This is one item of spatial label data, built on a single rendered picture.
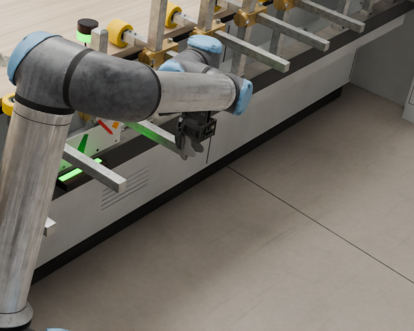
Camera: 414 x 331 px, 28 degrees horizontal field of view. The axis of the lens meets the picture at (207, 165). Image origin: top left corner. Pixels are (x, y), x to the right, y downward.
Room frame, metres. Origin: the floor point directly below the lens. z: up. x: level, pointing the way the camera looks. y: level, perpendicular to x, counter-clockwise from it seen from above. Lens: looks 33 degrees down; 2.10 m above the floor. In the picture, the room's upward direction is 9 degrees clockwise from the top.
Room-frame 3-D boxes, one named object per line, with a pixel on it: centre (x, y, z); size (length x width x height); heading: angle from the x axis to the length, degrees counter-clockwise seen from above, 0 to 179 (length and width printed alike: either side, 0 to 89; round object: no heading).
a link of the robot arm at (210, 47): (1.95, 0.06, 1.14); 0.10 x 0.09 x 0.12; 157
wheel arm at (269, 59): (2.52, 0.01, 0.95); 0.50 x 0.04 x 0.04; 57
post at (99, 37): (2.10, 0.36, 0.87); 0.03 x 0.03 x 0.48; 57
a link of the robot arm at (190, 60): (1.84, 0.09, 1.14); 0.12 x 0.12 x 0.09; 67
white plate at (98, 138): (2.06, 0.35, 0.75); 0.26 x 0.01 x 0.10; 147
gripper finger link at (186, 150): (1.94, 0.06, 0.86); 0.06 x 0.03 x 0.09; 57
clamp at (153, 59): (2.33, 0.21, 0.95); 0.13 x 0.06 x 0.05; 147
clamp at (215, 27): (2.54, 0.07, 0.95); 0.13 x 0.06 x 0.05; 147
